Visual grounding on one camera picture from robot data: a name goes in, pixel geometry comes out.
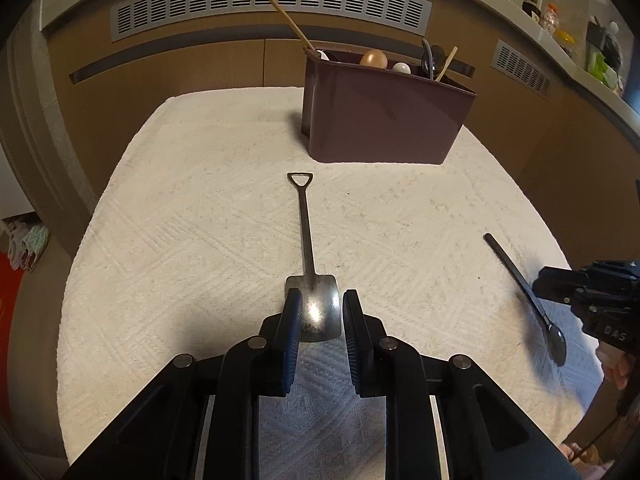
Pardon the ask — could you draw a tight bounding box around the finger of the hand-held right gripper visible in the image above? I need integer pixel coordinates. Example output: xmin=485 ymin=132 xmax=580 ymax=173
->
xmin=531 ymin=266 xmax=593 ymax=306

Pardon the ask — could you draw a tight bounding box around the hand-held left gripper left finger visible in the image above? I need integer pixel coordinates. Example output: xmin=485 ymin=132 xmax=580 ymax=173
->
xmin=62 ymin=289 xmax=305 ymax=480

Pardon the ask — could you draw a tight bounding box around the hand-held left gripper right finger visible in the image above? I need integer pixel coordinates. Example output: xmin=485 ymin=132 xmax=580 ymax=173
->
xmin=341 ymin=289 xmax=583 ymax=480

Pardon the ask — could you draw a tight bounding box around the shovel-shaped metal spoon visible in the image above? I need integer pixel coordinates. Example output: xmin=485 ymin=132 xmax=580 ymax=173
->
xmin=285 ymin=172 xmax=342 ymax=343

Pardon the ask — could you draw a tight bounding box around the black-handled metal spoon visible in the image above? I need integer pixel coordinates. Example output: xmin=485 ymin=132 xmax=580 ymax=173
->
xmin=483 ymin=232 xmax=568 ymax=367

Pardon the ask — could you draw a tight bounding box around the maroon utensil holder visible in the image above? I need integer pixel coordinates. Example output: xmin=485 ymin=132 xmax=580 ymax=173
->
xmin=301 ymin=47 xmax=477 ymax=165

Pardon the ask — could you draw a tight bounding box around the person's right hand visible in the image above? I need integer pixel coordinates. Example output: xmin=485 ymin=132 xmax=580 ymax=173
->
xmin=600 ymin=347 xmax=630 ymax=391

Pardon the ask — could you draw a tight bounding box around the white textured towel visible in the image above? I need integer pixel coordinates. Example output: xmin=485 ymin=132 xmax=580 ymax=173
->
xmin=56 ymin=85 xmax=601 ymax=480

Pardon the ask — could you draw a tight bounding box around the small grey vent grille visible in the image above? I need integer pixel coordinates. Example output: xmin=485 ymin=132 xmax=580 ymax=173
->
xmin=492 ymin=39 xmax=553 ymax=96

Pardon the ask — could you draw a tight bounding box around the wooden chopstick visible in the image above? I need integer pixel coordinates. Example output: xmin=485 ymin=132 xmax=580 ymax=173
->
xmin=269 ymin=0 xmax=316 ymax=53
xmin=434 ymin=46 xmax=459 ymax=82

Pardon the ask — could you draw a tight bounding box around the orange-cap bottle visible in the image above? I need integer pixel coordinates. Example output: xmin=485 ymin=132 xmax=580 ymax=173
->
xmin=541 ymin=2 xmax=560 ymax=36

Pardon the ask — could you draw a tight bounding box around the wooden cabinet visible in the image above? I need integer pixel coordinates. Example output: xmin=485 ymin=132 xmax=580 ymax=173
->
xmin=0 ymin=0 xmax=640 ymax=281

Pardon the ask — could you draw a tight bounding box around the hanging pale cloth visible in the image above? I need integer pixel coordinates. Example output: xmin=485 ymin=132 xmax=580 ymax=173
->
xmin=0 ymin=215 xmax=51 ymax=273

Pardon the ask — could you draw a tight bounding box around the red object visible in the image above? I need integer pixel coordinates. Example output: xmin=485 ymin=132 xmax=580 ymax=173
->
xmin=0 ymin=252 xmax=23 ymax=341

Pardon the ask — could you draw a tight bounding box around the large grey vent grille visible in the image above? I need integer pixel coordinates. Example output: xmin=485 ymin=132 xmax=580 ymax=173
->
xmin=110 ymin=0 xmax=433 ymax=43

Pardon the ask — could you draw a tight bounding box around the black cable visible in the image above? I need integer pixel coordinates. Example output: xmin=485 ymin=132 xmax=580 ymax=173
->
xmin=570 ymin=385 xmax=637 ymax=461

